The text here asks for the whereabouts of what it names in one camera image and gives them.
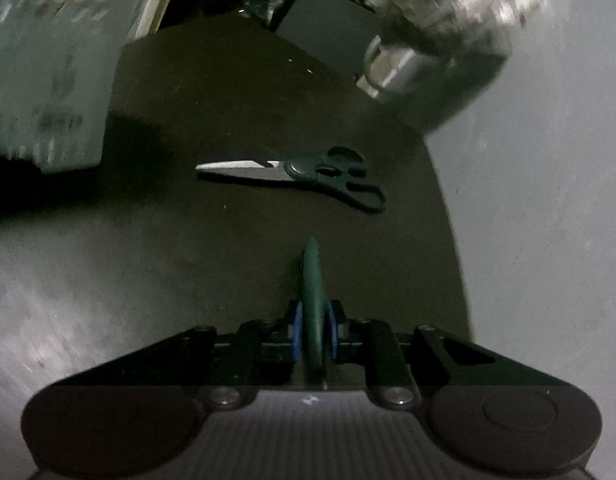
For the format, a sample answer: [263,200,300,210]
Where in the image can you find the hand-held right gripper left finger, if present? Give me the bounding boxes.
[52,301,305,408]

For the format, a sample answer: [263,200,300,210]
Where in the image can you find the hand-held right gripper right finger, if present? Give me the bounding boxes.
[327,301,569,407]

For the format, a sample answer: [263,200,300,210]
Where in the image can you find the green-handled utensil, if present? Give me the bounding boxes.
[302,237,329,386]

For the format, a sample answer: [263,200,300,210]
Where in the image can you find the white perforated utensil basket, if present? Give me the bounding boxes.
[0,0,165,176]

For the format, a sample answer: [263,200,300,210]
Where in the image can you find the steel pot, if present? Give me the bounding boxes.
[362,35,511,135]

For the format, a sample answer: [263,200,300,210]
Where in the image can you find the black plastic bag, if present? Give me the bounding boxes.
[238,0,291,28]

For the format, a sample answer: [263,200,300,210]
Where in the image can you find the clear crumpled plastic bag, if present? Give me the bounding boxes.
[365,0,545,56]

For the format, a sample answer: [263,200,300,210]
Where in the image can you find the black handled scissors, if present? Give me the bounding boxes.
[195,146,387,215]

